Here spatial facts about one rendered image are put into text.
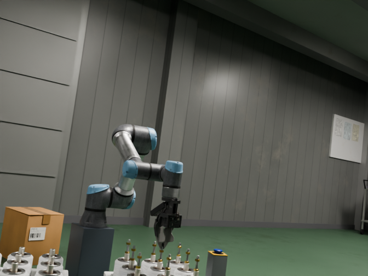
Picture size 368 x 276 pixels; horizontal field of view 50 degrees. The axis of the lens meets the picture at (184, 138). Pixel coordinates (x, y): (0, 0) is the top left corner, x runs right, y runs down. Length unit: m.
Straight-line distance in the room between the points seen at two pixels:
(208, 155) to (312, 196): 2.30
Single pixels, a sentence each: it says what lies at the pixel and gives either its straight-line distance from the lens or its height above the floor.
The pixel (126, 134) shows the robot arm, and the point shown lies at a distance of 1.97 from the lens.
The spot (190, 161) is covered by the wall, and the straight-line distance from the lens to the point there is 4.87.
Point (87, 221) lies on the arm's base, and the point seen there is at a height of 0.33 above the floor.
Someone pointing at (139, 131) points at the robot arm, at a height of 0.84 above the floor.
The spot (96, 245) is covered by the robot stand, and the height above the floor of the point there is 0.21.
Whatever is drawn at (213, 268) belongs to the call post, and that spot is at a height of 0.25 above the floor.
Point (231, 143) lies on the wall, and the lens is 5.31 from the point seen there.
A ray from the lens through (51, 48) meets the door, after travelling 4.08.
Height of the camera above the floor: 0.67
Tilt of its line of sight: 5 degrees up
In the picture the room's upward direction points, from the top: 7 degrees clockwise
